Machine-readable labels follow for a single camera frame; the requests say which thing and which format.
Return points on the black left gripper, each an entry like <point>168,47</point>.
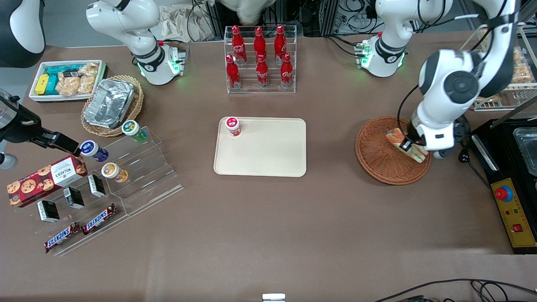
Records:
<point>409,140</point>

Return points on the small black carton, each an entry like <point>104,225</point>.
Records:
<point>96,185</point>
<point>48,211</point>
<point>74,197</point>

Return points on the red emergency stop button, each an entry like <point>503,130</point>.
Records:
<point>503,193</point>

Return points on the teal long package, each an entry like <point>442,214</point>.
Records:
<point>63,69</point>

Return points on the clear acrylic stepped snack stand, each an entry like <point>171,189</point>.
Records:
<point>67,218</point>

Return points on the green lid cup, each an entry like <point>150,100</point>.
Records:
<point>132,129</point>

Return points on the light tan wicker basket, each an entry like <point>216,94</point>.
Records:
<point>94,128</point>

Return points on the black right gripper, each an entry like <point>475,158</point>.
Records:
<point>22,126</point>

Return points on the teal small box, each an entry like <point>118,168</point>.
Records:
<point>52,84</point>

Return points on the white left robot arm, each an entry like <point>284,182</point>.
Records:
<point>444,67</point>

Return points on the clear acrylic bottle rack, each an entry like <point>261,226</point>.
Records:
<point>247,90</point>

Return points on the small white block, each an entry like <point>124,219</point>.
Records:
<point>273,298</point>

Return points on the silver foil container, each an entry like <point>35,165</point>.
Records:
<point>109,102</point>

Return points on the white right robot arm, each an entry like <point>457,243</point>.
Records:
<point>138,21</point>

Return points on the person in beige jacket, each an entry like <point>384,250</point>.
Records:
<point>251,10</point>

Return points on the bagged bread roll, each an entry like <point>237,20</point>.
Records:
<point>524,75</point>
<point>521,56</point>
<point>488,100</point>

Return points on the red cookie box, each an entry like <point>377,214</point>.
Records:
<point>46,180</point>

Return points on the crumpled beige paper bag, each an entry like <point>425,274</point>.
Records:
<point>184,23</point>

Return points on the white rectangular bin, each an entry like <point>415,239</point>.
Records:
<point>50,98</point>

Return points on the yellow black control box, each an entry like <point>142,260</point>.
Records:
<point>518,218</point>

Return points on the clear acrylic stepped cup stand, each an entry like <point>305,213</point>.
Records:
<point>159,176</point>

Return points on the yellow small box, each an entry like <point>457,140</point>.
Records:
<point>42,84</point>

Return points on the triangular sandwich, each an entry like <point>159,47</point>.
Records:
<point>393,136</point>

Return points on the blue lid purple cup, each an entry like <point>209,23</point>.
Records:
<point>93,150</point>

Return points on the black tabletop appliance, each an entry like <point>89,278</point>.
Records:
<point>503,155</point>

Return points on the clear bag fried snacks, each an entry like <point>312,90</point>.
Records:
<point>87,84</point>
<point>89,68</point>
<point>69,86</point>

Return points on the brown round wicker basket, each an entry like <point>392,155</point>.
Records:
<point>377,165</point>

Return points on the red lid white cup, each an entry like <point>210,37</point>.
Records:
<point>233,126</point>

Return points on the Snickers chocolate bar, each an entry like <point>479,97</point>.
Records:
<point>63,237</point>
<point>100,218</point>

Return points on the red cola bottle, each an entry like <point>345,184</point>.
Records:
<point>262,74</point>
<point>259,44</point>
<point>286,72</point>
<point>238,46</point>
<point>280,42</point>
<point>233,74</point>

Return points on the beige plastic tray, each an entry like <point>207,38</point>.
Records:
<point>268,151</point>

